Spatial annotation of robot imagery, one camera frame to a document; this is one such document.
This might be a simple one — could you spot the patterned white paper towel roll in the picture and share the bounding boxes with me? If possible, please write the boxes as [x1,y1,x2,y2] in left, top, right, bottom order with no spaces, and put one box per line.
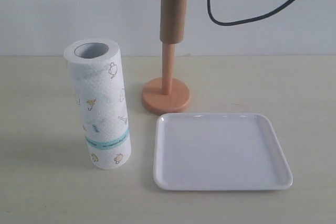
[64,39,131,169]

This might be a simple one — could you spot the brown cardboard tube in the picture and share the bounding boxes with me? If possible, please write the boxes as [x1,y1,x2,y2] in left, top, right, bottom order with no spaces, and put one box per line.
[160,0,187,44]

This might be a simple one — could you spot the wooden paper towel holder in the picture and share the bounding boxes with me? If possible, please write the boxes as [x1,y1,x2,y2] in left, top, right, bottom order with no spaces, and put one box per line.
[141,40,192,116]

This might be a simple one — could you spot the white square plastic tray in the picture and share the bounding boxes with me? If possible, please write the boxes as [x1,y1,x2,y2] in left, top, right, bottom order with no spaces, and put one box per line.
[153,113,293,191]

